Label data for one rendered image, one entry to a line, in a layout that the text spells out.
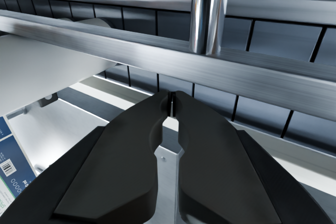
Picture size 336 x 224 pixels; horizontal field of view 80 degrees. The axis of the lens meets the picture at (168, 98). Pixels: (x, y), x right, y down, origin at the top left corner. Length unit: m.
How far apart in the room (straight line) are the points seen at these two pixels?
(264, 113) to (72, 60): 0.15
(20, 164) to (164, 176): 0.40
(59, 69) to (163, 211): 0.26
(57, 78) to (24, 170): 0.46
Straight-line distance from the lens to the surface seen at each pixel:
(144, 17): 0.19
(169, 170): 0.27
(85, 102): 0.35
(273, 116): 0.17
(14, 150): 0.58
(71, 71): 0.18
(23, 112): 0.56
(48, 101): 0.35
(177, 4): 0.17
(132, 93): 0.20
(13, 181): 0.62
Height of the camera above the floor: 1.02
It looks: 46 degrees down
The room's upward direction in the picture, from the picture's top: 129 degrees counter-clockwise
